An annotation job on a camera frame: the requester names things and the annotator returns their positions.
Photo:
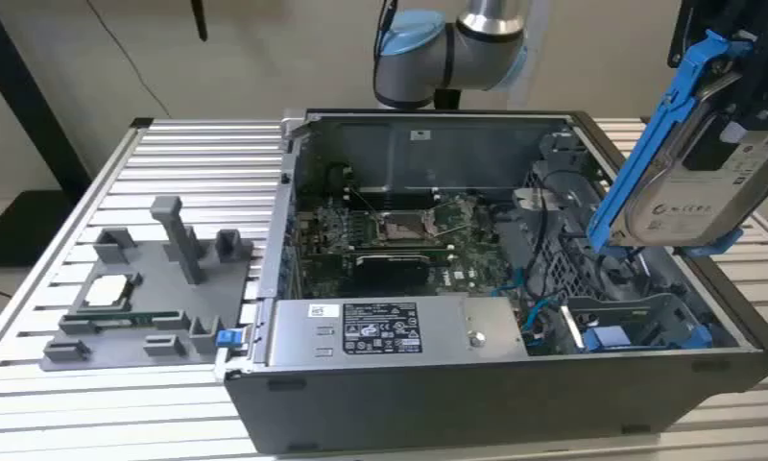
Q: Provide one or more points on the open black PC case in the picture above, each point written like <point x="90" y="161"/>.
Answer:
<point x="460" y="408"/>

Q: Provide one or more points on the white metal post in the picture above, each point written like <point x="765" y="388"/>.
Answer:
<point x="530" y="72"/>

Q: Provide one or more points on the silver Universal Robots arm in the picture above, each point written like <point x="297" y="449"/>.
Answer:
<point x="416" y="72"/>

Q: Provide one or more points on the CPU socket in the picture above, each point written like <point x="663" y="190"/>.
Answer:
<point x="400" y="226"/>

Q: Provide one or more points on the grey plastic parts rack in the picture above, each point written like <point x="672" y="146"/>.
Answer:
<point x="166" y="293"/>

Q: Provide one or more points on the black stand with base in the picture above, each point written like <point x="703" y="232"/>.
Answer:
<point x="11" y="72"/>

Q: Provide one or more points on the black graphics card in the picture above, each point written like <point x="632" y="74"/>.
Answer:
<point x="390" y="271"/>

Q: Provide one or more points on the black hanging antenna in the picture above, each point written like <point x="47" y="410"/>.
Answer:
<point x="198" y="21"/>

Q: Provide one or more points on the blue case latch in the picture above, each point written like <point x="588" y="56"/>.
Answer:
<point x="229" y="337"/>

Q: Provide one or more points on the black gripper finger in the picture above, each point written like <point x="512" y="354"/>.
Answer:
<point x="685" y="29"/>
<point x="713" y="149"/>

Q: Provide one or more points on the green motherboard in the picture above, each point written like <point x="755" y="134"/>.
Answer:
<point x="473" y="274"/>

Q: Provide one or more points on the silver power supply unit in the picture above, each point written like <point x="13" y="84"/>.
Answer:
<point x="294" y="331"/>

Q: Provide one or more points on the silver CPU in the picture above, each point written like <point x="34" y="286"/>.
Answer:
<point x="105" y="290"/>

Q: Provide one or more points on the grey metal disk bay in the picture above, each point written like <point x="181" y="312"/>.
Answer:
<point x="553" y="269"/>

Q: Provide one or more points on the green RAM stick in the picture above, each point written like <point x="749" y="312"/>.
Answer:
<point x="143" y="318"/>

